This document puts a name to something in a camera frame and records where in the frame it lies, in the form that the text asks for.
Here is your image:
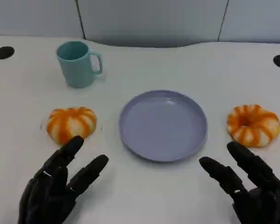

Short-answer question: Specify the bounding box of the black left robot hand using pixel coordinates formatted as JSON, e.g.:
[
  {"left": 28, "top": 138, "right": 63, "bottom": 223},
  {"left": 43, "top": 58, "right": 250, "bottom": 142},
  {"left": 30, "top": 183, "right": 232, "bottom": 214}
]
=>
[{"left": 17, "top": 135, "right": 110, "bottom": 224}]

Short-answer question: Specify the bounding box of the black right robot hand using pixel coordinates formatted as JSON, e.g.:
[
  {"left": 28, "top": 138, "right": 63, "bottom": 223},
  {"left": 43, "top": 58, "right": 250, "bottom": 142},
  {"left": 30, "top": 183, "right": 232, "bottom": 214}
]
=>
[{"left": 199, "top": 141, "right": 280, "bottom": 224}]

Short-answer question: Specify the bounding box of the orange white toy bread roll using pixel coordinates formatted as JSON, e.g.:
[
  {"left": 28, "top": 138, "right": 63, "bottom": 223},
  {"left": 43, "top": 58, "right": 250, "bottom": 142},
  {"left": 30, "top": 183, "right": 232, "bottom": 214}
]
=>
[{"left": 46, "top": 106, "right": 98, "bottom": 145}]

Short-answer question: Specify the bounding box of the pale green mug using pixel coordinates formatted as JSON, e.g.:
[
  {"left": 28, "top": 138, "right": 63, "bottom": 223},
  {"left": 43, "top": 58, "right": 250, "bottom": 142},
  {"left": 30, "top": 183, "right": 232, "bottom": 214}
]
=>
[{"left": 56, "top": 41, "right": 107, "bottom": 89}]

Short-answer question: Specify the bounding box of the lilac plate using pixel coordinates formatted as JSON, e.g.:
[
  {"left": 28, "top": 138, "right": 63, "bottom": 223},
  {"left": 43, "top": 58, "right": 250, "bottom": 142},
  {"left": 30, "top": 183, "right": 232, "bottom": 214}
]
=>
[{"left": 119, "top": 90, "right": 208, "bottom": 163}]

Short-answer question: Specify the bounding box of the orange white ring bread roll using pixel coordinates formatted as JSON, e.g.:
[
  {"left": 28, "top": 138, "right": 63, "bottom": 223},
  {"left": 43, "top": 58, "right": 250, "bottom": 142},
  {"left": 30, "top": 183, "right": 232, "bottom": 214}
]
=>
[{"left": 227, "top": 104, "right": 280, "bottom": 148}]

